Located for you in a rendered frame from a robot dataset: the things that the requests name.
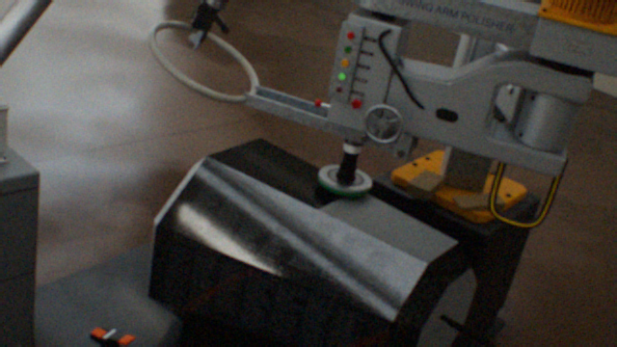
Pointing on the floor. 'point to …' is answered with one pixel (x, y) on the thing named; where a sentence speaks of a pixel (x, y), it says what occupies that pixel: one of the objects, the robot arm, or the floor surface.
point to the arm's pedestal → (17, 249)
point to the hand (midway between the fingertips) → (196, 44)
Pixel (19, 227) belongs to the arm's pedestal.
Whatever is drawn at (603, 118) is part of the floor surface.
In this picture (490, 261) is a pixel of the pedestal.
